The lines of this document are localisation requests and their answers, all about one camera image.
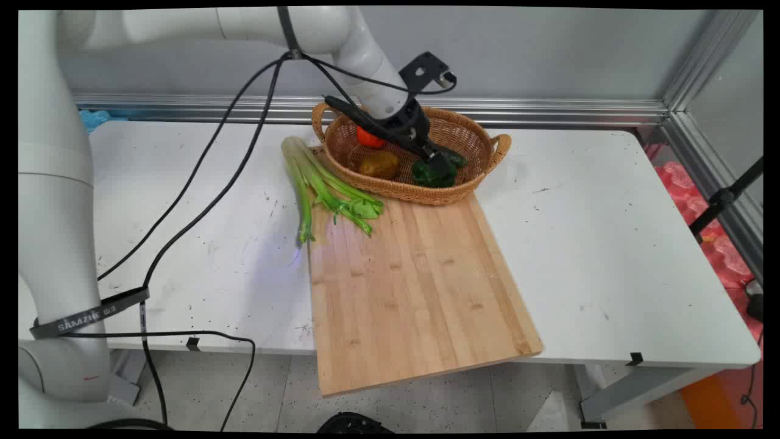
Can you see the dark green cucumber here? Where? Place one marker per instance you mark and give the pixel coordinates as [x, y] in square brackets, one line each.
[353, 113]

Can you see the black tripod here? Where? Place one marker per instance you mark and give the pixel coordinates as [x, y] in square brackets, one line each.
[722, 198]

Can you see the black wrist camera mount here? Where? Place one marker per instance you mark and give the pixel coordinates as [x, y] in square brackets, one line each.
[426, 68]

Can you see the horizontal aluminium frame rail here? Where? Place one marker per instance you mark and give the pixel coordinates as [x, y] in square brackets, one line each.
[518, 111]

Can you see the black and white plug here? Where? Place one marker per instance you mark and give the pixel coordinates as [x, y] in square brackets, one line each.
[755, 302]

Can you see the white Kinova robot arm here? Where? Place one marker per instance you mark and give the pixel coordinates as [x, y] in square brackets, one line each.
[55, 183]

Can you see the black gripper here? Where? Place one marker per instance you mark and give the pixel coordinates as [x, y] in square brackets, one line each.
[409, 125]

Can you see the green celery bunch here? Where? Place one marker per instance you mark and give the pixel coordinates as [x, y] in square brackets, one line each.
[320, 180]

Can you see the bamboo cutting board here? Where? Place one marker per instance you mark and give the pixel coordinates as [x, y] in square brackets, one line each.
[420, 286]

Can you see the slanted aluminium frame post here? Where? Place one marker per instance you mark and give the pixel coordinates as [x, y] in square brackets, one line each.
[710, 58]

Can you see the red tomato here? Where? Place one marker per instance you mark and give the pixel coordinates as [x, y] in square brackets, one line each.
[367, 138]

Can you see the grey table leg bracket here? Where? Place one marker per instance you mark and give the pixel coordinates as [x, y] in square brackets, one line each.
[127, 378]

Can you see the aluminium side frame rail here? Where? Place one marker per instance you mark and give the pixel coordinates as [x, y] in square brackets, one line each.
[719, 189]

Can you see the blue foam sheet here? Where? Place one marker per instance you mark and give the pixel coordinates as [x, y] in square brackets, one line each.
[94, 117]

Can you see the green bell pepper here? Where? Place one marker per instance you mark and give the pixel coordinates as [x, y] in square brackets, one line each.
[429, 177]

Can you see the woven wicker basket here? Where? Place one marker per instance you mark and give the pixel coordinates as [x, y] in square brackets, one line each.
[466, 131]

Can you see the yellow brown potato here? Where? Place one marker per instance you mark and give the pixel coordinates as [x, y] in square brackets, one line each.
[379, 164]

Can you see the black round floor object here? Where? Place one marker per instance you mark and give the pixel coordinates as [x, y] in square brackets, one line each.
[353, 424]

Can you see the pink foam sheet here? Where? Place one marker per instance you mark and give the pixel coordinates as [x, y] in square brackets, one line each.
[725, 256]

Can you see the orange floor object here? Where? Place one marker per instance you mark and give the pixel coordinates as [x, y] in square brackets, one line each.
[713, 402]

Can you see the black table edge clip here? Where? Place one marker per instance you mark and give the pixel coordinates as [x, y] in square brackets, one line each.
[635, 359]
[193, 343]

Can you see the grey table leg frame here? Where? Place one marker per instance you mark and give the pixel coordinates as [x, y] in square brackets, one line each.
[634, 387]

